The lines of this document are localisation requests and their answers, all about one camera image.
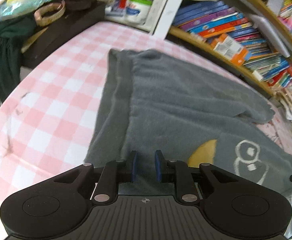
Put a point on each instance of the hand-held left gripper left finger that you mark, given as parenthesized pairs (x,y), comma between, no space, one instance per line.
(134,166)

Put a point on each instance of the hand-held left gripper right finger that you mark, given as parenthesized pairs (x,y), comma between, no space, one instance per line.
(158,166)

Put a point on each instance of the grey fleece towel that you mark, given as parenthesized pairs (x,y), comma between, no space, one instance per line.
(173,92)

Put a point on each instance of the white charger adapter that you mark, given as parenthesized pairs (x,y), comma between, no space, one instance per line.
(258,75)

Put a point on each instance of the pink checkered desk mat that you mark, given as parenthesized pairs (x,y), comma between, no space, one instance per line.
(48,80)

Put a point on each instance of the orange and white box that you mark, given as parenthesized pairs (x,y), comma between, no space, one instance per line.
(229,47)

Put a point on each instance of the black digital piano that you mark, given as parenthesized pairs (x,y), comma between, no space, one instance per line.
(61,37)

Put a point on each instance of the white bottle with green cap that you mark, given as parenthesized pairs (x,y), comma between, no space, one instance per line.
(138,11)

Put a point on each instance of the row of colourful books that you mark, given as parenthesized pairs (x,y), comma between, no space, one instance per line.
(211,17)

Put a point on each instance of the white pen holder with pens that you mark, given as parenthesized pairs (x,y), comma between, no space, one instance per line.
(158,7)

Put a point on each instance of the wooden and white bookshelf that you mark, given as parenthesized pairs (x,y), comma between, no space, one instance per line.
(166,5)

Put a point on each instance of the dark green cloth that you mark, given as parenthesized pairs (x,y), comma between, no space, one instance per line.
(5,55)

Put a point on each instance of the jumble of assorted books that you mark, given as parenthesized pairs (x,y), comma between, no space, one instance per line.
(291,2)

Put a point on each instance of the pale printed card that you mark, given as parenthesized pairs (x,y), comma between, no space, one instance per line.
(277,0)

